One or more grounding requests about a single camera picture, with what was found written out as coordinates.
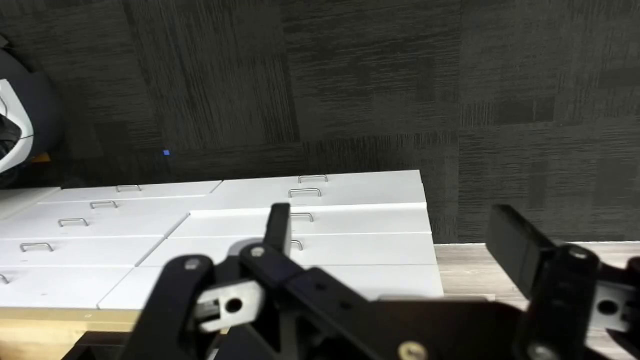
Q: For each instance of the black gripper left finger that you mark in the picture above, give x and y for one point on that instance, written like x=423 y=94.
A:
x=279 y=227

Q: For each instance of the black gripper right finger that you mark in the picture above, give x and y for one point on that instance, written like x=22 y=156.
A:
x=519 y=246

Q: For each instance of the white counter drawer unit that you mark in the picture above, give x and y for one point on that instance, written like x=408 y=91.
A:
x=104 y=246

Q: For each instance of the white and black robot base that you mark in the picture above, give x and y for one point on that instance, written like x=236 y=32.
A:
x=31 y=115

